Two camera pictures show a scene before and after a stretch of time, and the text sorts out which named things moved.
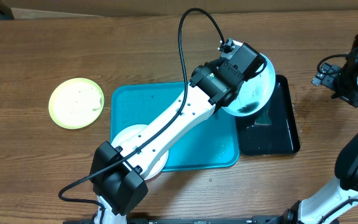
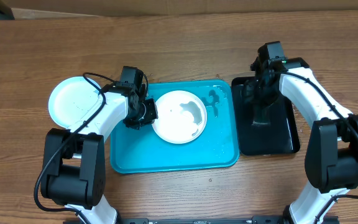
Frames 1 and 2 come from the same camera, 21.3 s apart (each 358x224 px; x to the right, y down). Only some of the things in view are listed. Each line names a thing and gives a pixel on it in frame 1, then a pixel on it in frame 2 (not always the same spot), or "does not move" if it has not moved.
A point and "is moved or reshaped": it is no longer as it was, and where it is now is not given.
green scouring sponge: (263, 118) does not move
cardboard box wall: (137, 8) does not move
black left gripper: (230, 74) -> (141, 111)
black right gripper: (354, 98) -> (251, 98)
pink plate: (158, 167) -> (182, 117)
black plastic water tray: (272, 129) does not move
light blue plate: (254, 93) is moved or reshaped
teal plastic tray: (212, 144) does not move
